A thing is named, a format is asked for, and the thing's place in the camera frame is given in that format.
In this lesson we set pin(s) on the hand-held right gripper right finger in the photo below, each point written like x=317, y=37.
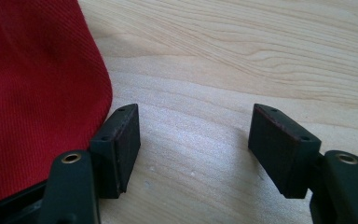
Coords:
x=279, y=149

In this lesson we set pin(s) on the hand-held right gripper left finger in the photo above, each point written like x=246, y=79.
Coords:
x=115, y=155

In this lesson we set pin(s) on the red cloth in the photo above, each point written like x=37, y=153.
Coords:
x=40, y=87

